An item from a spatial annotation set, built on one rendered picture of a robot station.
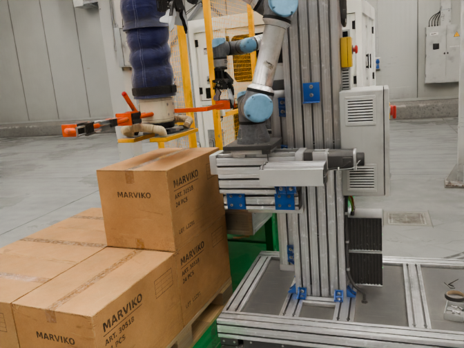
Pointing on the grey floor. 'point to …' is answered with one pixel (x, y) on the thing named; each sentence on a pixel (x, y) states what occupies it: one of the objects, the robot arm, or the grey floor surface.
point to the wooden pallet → (203, 318)
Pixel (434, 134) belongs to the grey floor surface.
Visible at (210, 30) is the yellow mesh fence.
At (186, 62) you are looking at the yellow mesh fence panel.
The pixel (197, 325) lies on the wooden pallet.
